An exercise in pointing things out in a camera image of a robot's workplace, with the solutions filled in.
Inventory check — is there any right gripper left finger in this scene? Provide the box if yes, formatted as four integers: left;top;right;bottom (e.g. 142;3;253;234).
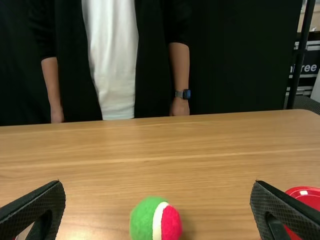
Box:
0;180;66;240

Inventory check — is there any black white printed box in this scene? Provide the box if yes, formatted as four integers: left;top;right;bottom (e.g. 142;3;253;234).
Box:
288;37;320;97

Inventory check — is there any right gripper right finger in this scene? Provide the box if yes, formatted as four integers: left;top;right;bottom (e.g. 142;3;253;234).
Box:
249;180;320;240

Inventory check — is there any green white red ball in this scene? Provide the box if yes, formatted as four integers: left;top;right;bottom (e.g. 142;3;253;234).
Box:
129;195;183;240

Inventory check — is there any red cup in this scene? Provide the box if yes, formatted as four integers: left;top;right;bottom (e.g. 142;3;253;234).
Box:
283;185;320;240

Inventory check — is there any person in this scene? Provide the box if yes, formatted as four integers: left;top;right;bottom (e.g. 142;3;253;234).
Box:
27;0;193;125

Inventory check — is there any gray mesh chair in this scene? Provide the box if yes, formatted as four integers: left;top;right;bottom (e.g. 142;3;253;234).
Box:
283;96;320;113

